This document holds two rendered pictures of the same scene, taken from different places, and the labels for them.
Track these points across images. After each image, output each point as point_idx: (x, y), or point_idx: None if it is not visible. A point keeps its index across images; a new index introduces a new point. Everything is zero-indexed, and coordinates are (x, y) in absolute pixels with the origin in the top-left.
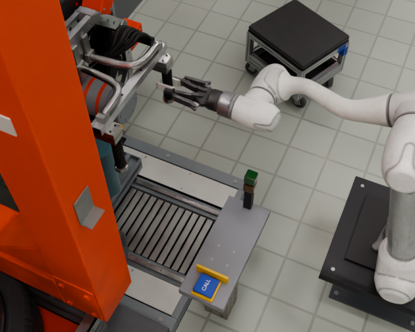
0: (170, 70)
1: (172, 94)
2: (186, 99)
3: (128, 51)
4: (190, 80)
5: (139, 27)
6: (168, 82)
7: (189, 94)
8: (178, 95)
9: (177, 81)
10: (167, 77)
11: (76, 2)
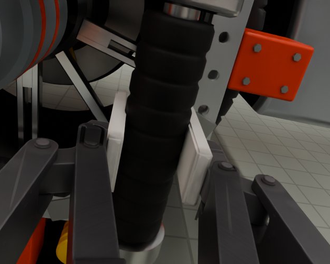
0: (192, 21)
1: (44, 139)
2: None
3: (218, 75)
4: (270, 213)
5: (299, 53)
6: (136, 103)
7: (84, 243)
8: (72, 188)
9: (193, 153)
10: (144, 49)
11: None
